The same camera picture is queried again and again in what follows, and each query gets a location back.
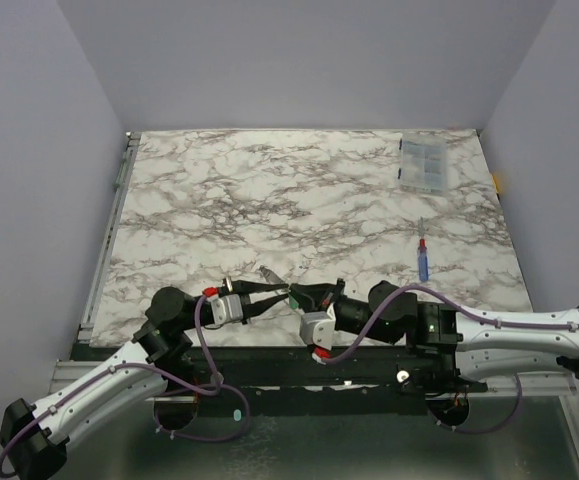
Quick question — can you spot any clear plastic organizer box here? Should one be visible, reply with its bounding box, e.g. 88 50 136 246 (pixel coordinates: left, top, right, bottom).
398 132 447 195

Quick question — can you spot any aluminium side rail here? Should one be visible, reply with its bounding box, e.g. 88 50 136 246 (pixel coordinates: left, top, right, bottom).
76 132 142 344

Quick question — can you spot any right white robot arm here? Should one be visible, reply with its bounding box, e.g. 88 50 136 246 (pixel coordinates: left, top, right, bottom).
289 280 579 393

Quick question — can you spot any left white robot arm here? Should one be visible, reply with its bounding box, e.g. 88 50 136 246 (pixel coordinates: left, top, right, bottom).
0 280 288 479

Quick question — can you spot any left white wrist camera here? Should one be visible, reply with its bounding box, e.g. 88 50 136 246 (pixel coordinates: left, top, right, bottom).
203 287 243 327

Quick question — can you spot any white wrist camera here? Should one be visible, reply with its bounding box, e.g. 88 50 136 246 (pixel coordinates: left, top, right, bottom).
299 309 336 364
203 287 243 327

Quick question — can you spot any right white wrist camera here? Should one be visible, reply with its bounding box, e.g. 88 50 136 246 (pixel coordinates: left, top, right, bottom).
299 309 336 364

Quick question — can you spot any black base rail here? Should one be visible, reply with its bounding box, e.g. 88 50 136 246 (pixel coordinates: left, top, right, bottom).
133 342 490 417

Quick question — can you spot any blue red screwdriver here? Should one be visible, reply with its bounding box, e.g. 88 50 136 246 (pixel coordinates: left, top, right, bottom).
417 217 429 283

